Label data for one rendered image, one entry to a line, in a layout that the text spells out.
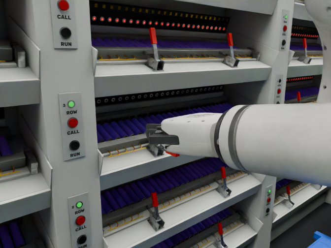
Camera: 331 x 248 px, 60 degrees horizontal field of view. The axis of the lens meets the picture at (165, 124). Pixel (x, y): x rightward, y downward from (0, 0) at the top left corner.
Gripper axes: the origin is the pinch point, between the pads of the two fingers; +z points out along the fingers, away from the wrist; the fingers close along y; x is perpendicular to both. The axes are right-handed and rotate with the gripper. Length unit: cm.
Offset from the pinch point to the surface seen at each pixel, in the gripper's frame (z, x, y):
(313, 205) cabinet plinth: 26, 58, -110
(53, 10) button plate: 8.7, -21.6, 13.0
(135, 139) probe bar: 17.6, 3.6, -5.0
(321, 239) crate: 0, 45, -58
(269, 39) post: 11, -20, -54
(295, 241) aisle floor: 20, 62, -79
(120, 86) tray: 11.9, -8.6, 0.4
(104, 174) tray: 13.8, 8.7, 5.5
